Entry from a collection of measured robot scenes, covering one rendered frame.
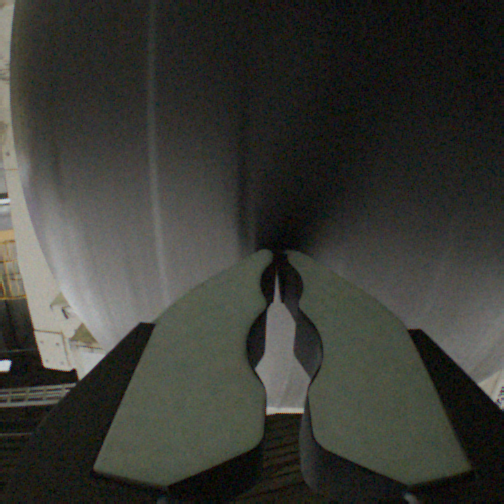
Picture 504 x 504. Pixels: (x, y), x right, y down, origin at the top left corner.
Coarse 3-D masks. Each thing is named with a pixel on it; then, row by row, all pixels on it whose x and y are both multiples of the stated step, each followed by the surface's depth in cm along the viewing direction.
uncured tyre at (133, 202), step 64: (64, 0) 10; (128, 0) 10; (192, 0) 10; (384, 0) 10; (448, 0) 10; (64, 64) 11; (128, 64) 11; (192, 64) 11; (256, 64) 11; (320, 64) 11; (384, 64) 10; (448, 64) 10; (64, 128) 12; (128, 128) 11; (192, 128) 11; (256, 128) 11; (320, 128) 11; (384, 128) 11; (448, 128) 11; (64, 192) 13; (128, 192) 12; (192, 192) 12; (256, 192) 12; (320, 192) 12; (384, 192) 12; (448, 192) 12; (64, 256) 15; (128, 256) 14; (192, 256) 14; (320, 256) 13; (384, 256) 13; (448, 256) 13; (128, 320) 16; (448, 320) 15
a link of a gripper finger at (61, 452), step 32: (128, 352) 8; (96, 384) 7; (128, 384) 7; (64, 416) 6; (96, 416) 7; (32, 448) 6; (64, 448) 6; (96, 448) 6; (32, 480) 5; (64, 480) 5; (96, 480) 5
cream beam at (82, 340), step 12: (84, 324) 77; (72, 336) 73; (84, 336) 74; (72, 348) 73; (84, 348) 72; (96, 348) 72; (84, 372) 75; (276, 408) 76; (288, 408) 76; (300, 408) 76
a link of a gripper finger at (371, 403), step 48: (288, 288) 11; (336, 288) 10; (336, 336) 9; (384, 336) 9; (336, 384) 7; (384, 384) 7; (432, 384) 7; (336, 432) 6; (384, 432) 6; (432, 432) 6; (336, 480) 6; (384, 480) 6; (432, 480) 5
